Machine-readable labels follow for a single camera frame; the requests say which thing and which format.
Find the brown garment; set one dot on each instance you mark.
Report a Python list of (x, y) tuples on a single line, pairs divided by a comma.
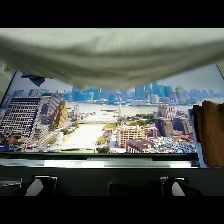
[(211, 133)]

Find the pale grey garment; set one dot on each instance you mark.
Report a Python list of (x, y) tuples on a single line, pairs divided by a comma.
[(110, 56)]

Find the dark blue garment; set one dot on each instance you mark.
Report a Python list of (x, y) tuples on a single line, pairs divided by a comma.
[(35, 79)]

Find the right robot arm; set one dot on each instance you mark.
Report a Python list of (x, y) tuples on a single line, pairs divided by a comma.
[(168, 186)]

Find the silver frame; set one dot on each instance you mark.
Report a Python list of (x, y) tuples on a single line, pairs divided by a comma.
[(100, 163)]

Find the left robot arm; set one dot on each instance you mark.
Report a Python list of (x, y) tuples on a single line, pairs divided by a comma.
[(48, 185)]

